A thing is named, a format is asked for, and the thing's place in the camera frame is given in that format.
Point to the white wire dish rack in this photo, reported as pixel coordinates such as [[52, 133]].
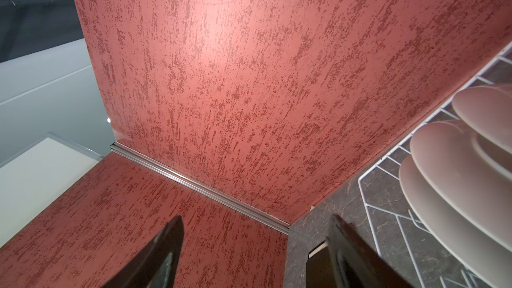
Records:
[[399, 235]]

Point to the dark square plate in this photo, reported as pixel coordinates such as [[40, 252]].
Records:
[[319, 271]]

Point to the white round plate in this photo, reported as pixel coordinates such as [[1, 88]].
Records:
[[487, 110], [446, 156], [478, 252]]

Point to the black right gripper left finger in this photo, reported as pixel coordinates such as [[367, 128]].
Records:
[[156, 264]]

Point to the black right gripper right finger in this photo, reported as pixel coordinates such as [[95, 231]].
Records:
[[354, 262]]

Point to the aluminium left corner post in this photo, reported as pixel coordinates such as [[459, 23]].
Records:
[[214, 194]]

